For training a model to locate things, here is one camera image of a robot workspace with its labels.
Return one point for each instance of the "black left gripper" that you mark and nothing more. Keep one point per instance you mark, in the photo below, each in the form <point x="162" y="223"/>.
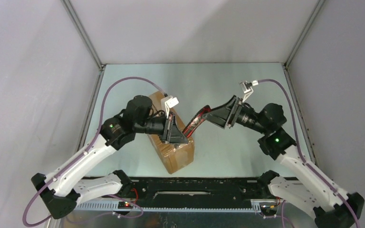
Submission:
<point x="174" y="134"/>

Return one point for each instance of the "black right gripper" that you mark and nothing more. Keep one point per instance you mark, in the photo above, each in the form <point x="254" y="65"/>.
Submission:
<point x="225" y="115"/>

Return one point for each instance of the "brown cardboard express box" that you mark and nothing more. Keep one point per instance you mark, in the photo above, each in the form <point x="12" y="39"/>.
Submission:
<point x="172" y="158"/>

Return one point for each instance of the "red black utility knife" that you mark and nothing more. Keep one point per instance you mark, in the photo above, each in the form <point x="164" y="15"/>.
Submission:
<point x="196" y="121"/>

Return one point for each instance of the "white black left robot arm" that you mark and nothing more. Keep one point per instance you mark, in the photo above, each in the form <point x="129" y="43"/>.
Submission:
<point x="64" y="189"/>

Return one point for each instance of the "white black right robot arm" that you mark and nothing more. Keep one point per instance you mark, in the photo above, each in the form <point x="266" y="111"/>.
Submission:
<point x="329" y="205"/>

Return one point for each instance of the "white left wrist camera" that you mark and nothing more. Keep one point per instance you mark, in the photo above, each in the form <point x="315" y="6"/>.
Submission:
<point x="169" y="102"/>

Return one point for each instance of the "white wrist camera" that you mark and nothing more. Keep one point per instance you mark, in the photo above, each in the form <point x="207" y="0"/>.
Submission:
<point x="247" y="88"/>
<point x="169" y="102"/>

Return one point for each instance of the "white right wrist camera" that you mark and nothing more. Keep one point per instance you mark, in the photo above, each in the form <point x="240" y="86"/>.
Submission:
<point x="247" y="88"/>

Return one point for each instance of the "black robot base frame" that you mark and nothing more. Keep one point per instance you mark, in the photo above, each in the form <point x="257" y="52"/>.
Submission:
<point x="192" y="194"/>

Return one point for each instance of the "aluminium right corner post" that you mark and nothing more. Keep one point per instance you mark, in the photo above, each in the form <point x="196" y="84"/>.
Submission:
<point x="304" y="32"/>

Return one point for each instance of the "aluminium corner post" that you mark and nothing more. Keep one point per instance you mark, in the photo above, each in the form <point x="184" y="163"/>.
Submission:
<point x="78" y="24"/>
<point x="304" y="32"/>

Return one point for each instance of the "aluminium left corner post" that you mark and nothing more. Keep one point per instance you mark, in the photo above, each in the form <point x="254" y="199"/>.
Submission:
<point x="78" y="24"/>

